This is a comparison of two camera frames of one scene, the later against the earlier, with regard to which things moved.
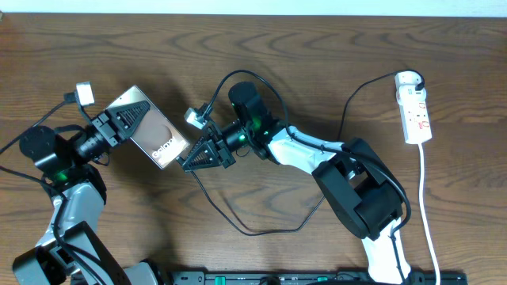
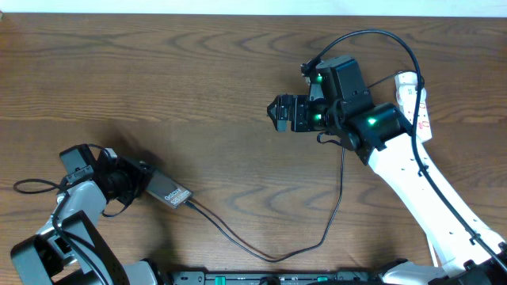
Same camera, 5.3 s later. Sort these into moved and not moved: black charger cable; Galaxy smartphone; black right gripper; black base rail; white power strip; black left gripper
Moved: black charger cable; black right gripper; black left gripper; Galaxy smartphone
Not moved: white power strip; black base rail
